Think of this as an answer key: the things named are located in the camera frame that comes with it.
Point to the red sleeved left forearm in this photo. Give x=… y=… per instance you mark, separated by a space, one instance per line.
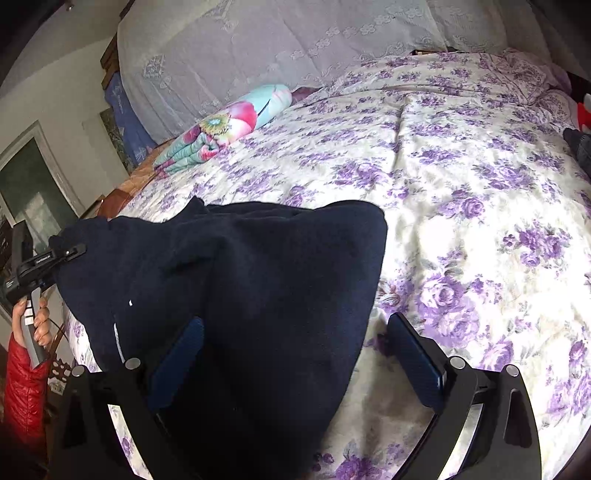
x=25 y=392

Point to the white framed window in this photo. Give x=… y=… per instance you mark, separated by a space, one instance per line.
x=32 y=180

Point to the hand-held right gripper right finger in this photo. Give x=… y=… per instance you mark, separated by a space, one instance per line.
x=415 y=360

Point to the navy blue pants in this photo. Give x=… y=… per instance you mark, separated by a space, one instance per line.
x=254 y=300

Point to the colourful floral pillow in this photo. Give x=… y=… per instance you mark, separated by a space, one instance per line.
x=221 y=124

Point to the purple floral bedsheet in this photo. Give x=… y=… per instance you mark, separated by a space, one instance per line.
x=461 y=207

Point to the blue cloth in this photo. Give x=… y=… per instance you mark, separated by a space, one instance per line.
x=124 y=124

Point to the orange blanket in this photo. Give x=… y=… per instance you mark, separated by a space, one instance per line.
x=134 y=180

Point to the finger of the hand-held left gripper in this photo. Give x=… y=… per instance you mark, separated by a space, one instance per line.
x=67 y=254

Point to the red fleece cloth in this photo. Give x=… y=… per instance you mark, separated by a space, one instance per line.
x=585 y=113

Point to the person's left hand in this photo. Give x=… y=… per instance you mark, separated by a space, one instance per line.
x=42 y=323

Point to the white lace cover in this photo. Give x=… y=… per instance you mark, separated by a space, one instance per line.
x=254 y=55

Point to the dark denim cloth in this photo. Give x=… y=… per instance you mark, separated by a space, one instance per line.
x=581 y=150

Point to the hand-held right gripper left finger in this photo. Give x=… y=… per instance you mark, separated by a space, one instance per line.
x=180 y=364

